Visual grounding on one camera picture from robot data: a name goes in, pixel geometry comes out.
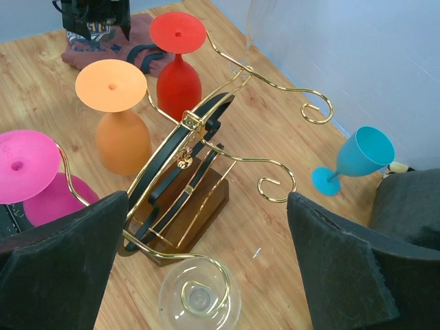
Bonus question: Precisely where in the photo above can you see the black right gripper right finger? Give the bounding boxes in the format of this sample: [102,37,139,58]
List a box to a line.
[287,192,439,329]

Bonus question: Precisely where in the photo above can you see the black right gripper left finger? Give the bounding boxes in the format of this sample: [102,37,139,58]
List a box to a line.
[1,191,129,329]

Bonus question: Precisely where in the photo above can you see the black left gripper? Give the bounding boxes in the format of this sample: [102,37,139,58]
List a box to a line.
[52,0,131,41]

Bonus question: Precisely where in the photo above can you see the blue wine glass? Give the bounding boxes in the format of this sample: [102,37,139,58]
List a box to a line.
[311,126,395,196]

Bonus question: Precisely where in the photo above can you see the clear champagne flute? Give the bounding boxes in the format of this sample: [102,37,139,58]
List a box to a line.
[228,0,278,76]

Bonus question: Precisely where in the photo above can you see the red wine glass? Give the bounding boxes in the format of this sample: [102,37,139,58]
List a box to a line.
[149,11,206,122]

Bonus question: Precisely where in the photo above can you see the pink wine glass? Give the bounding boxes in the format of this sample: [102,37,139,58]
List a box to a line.
[1,129,99,227]

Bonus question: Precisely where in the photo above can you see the orange wine glass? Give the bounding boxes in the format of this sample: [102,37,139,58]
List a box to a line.
[75,59,153,175]

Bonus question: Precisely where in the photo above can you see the clear round wine glass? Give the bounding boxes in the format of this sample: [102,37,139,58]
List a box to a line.
[158,257,241,330]

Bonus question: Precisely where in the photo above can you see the maroon printed t-shirt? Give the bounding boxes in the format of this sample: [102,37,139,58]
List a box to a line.
[61,13,175,77]

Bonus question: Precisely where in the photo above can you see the gold wire glass rack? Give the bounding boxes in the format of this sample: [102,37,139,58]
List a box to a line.
[54,30,334,317]

